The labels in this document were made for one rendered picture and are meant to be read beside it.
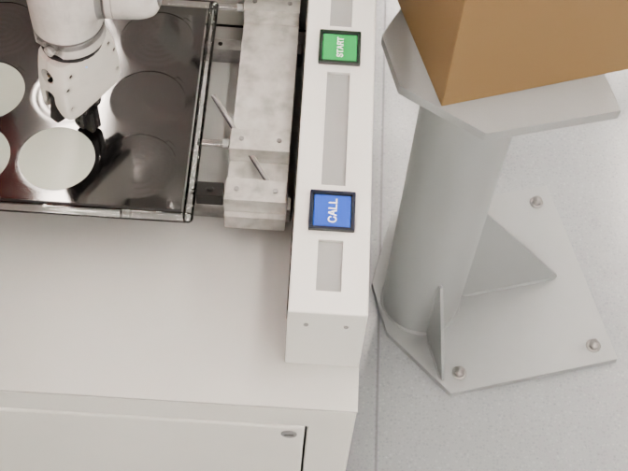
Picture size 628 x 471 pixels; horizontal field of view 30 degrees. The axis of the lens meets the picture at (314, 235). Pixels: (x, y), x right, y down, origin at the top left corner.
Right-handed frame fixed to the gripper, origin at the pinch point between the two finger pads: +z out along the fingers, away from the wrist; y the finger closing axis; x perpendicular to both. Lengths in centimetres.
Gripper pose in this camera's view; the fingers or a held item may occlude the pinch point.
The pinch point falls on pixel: (86, 115)
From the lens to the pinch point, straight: 157.0
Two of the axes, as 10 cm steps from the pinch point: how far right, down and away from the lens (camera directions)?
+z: -0.5, 5.2, 8.5
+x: -8.1, -5.2, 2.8
